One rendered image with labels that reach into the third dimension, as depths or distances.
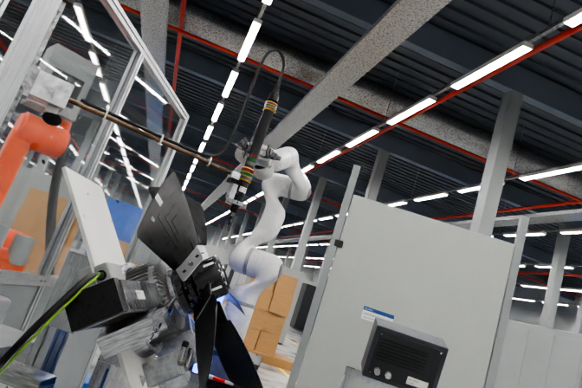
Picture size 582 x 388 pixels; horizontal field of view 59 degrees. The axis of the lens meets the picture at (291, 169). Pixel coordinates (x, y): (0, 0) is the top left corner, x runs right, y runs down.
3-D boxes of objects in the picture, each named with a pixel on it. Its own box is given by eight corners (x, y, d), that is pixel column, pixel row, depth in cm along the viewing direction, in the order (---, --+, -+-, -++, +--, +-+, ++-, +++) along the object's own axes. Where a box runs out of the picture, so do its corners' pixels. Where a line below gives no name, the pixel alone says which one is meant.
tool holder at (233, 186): (225, 199, 158) (236, 170, 160) (216, 198, 164) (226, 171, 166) (249, 209, 162) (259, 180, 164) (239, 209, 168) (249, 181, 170)
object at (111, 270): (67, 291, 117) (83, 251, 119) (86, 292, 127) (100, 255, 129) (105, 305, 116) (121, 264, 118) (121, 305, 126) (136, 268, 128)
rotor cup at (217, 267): (185, 314, 139) (230, 296, 140) (169, 264, 142) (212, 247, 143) (197, 313, 153) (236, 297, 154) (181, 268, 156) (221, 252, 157)
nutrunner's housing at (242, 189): (229, 210, 160) (276, 81, 171) (224, 210, 163) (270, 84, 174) (240, 215, 162) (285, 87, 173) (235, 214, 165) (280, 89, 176)
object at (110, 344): (103, 359, 116) (95, 339, 116) (114, 346, 125) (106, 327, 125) (157, 337, 117) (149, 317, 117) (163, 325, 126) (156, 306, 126)
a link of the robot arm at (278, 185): (258, 274, 208) (222, 262, 212) (261, 284, 219) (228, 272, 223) (298, 173, 231) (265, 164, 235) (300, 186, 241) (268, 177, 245)
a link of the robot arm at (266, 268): (231, 300, 221) (249, 247, 226) (271, 313, 216) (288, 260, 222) (223, 299, 209) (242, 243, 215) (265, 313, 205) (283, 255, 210)
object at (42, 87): (22, 93, 130) (36, 64, 132) (20, 98, 135) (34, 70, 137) (62, 111, 134) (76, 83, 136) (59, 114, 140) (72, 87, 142)
